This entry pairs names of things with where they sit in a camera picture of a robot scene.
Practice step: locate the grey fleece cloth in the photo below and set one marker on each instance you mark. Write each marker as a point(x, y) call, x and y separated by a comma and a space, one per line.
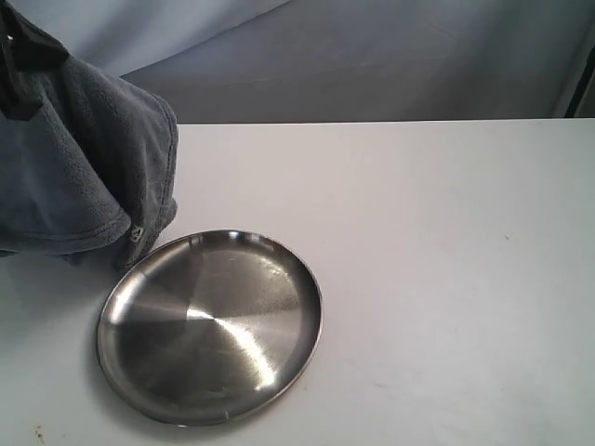
point(93, 170)

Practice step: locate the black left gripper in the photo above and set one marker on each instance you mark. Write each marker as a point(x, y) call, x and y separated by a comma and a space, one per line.
point(24, 48)

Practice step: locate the grey backdrop cloth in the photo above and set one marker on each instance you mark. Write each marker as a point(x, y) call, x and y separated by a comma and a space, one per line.
point(222, 62)

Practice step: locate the black vertical frame pole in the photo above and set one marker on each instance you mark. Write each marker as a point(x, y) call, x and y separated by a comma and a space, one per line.
point(580, 102)

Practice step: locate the round stainless steel plate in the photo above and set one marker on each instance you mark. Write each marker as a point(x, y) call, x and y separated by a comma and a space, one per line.
point(209, 328)

